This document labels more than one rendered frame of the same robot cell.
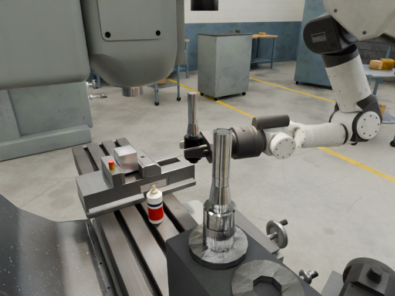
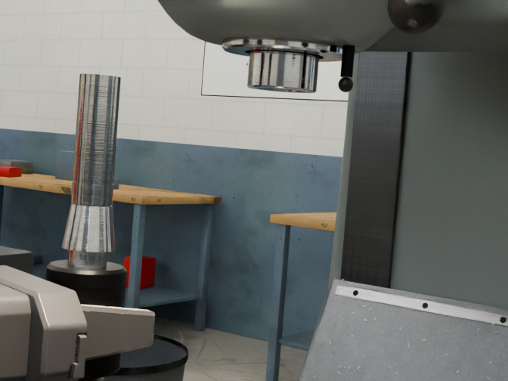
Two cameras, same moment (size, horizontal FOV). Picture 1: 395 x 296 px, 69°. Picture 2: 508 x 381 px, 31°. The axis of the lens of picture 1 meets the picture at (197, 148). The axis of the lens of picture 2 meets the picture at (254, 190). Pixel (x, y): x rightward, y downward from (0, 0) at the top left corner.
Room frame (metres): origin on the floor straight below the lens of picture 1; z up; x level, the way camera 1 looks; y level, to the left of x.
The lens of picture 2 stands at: (1.20, -0.13, 1.24)
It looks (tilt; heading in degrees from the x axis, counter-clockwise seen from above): 3 degrees down; 155
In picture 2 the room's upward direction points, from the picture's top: 4 degrees clockwise
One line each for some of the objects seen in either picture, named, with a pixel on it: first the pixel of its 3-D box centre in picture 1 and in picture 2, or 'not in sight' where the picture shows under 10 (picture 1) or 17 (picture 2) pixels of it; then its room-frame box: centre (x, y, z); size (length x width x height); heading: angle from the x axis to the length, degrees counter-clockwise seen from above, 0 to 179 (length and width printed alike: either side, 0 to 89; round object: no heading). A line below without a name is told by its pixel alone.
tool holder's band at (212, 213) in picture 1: (219, 207); not in sight; (0.34, -0.03, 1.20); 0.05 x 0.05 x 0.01
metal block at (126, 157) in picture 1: (126, 159); not in sight; (0.77, 0.21, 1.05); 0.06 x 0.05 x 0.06; 31
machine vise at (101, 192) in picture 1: (137, 174); not in sight; (0.78, 0.19, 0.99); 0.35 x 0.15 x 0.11; 121
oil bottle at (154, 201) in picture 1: (154, 202); not in sight; (0.63, 0.11, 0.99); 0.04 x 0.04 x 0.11
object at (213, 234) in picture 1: (218, 225); not in sight; (0.34, -0.03, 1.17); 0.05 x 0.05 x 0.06
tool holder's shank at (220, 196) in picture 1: (221, 170); not in sight; (0.34, -0.03, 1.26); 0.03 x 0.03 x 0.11
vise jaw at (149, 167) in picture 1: (144, 161); not in sight; (0.80, 0.17, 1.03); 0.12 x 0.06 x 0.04; 31
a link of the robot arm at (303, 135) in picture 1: (282, 136); not in sight; (0.76, -0.24, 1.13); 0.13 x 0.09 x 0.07; 104
